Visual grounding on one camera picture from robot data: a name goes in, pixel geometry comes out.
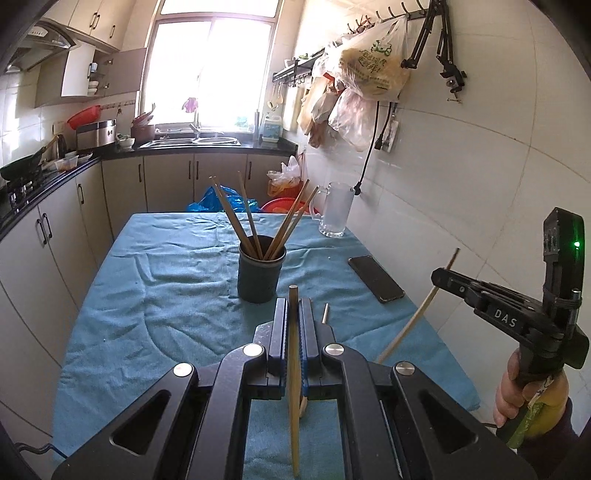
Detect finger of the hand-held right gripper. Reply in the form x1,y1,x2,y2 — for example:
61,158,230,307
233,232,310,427
431,267,549,320

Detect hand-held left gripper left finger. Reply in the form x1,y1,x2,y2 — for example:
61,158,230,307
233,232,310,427
52,298,296,480

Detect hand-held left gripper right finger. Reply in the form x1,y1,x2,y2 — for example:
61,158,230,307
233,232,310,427
298,298,539,480

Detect dark perforated utensil holder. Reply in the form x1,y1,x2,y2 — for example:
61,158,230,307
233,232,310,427
237,234,287,304

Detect bunch of bamboo chopsticks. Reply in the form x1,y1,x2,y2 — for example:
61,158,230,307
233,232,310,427
207,172,321,262

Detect person's right forearm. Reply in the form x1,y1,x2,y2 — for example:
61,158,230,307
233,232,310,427
549,397,591,480

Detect person's right hand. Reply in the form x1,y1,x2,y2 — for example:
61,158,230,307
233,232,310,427
492,348,533,429

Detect black smartphone in brown case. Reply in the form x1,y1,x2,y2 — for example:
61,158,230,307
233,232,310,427
347,255,406,304

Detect clear glass mug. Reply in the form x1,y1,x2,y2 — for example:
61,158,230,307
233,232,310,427
308,181,356,239

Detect blue tablecloth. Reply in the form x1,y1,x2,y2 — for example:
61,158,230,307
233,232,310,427
51,211,482,480

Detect red plastic basin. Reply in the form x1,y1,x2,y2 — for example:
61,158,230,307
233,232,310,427
260,196,299,215

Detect blue plastic bag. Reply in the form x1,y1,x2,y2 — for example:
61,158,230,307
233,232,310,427
185,184,262,215

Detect white plastic bag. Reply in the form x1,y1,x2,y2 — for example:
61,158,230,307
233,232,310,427
266,155,302,191

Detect translucent plastic bag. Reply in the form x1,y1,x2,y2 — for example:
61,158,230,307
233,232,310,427
327,87,382,151

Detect white detergent jug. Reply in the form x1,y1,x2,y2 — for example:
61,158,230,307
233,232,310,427
261,111,284,144

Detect steel kitchen sink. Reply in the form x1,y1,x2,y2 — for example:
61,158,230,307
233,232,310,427
140,135,242,149

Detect beige plastic bag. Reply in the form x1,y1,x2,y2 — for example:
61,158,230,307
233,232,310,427
295,74,334,149

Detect cream base cabinets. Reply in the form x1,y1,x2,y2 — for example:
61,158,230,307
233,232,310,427
0,151,297,437

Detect yellow printed plastic bag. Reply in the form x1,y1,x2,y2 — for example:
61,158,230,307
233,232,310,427
338,15,412,101

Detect brown clay pot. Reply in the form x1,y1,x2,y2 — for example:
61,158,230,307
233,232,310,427
130,112,157,144

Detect black kitchen countertop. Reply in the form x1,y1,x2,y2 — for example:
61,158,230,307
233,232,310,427
0,137,297,241

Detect food containers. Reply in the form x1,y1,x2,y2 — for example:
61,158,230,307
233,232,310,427
54,154,94,172

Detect steel pot with red lid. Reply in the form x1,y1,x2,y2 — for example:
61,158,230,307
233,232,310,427
75,118,118,151

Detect kitchen window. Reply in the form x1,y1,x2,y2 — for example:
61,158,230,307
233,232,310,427
142,0,297,136

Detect red plastic basket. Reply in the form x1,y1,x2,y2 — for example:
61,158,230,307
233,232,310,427
66,104,103,131

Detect gas stove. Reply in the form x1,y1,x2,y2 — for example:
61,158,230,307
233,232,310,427
0,176,41,209

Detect black wok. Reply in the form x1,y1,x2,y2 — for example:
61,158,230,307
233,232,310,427
0,151,48,182

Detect range hood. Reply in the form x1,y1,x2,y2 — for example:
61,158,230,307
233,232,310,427
4,20,78,73

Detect black power cable with plug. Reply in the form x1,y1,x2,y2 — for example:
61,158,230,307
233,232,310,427
353,100,393,197

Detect white wall socket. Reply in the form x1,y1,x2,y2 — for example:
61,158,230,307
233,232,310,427
376,116,399,154

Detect black wall rack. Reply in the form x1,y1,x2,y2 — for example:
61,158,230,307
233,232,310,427
271,50,325,87

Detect wall hook rail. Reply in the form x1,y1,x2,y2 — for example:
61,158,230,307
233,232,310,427
344,0,426,29

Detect open wall cabinet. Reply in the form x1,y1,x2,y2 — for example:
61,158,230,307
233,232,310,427
34,45,149,110

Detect cream wall cabinets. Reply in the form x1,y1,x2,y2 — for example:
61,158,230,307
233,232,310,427
45,0,140,52

